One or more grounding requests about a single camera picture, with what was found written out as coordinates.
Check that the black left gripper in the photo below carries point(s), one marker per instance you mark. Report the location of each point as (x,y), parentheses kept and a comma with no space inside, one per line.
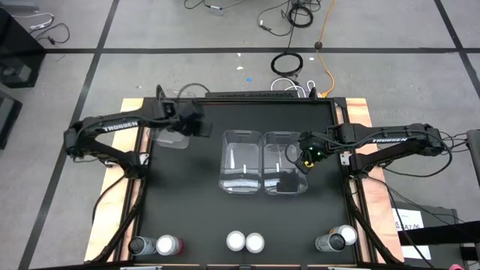
(189,118)

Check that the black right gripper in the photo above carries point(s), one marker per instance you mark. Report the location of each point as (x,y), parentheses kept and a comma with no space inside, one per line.
(313,140)

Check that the clear plastic bin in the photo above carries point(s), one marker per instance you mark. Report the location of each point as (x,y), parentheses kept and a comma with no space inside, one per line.
(277,150)
(170,140)
(240,161)

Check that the orange and white soda can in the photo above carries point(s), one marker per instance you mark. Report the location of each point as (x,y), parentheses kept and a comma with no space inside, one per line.
(255,242)
(348,234)

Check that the pink and white soda can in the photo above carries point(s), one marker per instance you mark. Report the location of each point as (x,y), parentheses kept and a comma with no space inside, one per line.
(167,244)
(235,240)

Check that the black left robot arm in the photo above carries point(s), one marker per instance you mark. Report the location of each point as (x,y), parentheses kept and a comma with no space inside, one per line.
(116,126)

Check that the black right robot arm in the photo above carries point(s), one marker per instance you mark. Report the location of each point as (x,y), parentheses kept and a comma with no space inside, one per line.
(390,139)

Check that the black ribbed bar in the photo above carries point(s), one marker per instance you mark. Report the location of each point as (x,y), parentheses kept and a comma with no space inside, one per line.
(247,95)

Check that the plywood base board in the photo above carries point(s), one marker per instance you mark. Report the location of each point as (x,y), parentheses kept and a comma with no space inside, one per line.
(112,187)

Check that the white paper sheet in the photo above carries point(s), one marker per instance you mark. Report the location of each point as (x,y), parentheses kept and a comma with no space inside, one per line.
(407,217)
(416,252)

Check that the dark grey case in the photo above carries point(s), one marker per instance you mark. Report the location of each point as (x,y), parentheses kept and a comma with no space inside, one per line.
(442,213)

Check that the black beam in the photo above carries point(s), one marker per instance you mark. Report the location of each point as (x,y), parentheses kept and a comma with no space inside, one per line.
(450,231)

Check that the pink object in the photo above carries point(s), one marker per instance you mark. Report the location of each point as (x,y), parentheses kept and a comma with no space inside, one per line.
(455,267)

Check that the grey pole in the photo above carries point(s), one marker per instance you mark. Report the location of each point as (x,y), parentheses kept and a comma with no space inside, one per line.
(474,157)

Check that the dark grey box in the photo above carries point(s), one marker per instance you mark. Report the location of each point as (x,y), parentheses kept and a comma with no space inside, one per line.
(7,120)

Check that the black cabinet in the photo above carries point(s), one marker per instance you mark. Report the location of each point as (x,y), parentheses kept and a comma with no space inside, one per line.
(15,41)

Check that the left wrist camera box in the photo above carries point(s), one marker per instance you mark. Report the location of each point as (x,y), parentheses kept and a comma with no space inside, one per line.
(167,108)

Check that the black aluminium rig frame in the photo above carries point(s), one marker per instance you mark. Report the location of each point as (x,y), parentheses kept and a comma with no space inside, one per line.
(243,100)

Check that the black frame corner bracket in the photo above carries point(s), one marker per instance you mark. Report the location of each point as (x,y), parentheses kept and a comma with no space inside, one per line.
(313,92)
(160,92)

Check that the silver metal bracket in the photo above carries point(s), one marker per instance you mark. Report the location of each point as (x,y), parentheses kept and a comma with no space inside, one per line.
(347,158)
(143,158)

